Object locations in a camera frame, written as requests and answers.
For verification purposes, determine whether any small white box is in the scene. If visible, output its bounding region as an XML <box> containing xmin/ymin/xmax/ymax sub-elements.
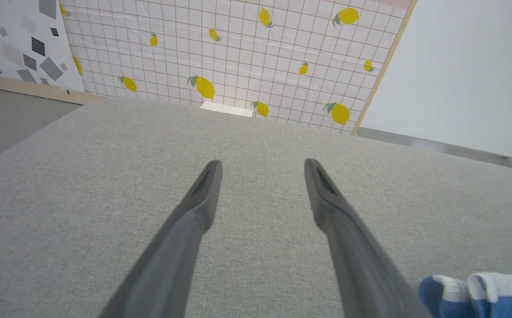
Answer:
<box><xmin>200</xmin><ymin>101</ymin><xmax>254</xmax><ymax>118</ymax></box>

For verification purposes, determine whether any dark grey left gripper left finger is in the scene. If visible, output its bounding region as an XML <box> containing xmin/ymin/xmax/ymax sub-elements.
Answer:
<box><xmin>99</xmin><ymin>160</ymin><xmax>223</xmax><ymax>318</ymax></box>

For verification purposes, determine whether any grey terrazzo pattern panel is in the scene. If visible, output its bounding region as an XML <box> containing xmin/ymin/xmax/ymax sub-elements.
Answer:
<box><xmin>0</xmin><ymin>0</ymin><xmax>106</xmax><ymax>106</ymax></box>

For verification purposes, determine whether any blue and white cloth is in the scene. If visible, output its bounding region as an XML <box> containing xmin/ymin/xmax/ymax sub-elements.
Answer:
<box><xmin>418</xmin><ymin>272</ymin><xmax>512</xmax><ymax>318</ymax></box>

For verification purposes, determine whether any lemon print tiled panel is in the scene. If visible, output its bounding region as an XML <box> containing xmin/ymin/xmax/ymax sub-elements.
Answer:
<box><xmin>59</xmin><ymin>0</ymin><xmax>417</xmax><ymax>136</ymax></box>

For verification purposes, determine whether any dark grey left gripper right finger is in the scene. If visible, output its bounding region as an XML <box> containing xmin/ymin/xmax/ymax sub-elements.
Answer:
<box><xmin>304</xmin><ymin>159</ymin><xmax>433</xmax><ymax>318</ymax></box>

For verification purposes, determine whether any plain white panel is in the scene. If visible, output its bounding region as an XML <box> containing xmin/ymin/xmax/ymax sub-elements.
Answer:
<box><xmin>357</xmin><ymin>0</ymin><xmax>512</xmax><ymax>161</ymax></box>

